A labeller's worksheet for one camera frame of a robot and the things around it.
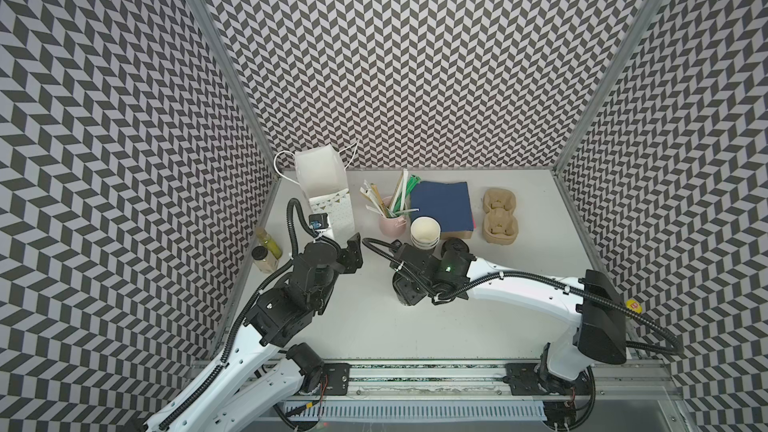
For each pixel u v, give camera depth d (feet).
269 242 2.89
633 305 2.20
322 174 3.41
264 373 1.90
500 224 3.16
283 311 1.54
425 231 2.85
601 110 3.10
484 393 2.37
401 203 3.09
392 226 3.16
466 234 3.15
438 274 1.79
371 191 2.85
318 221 1.87
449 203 3.36
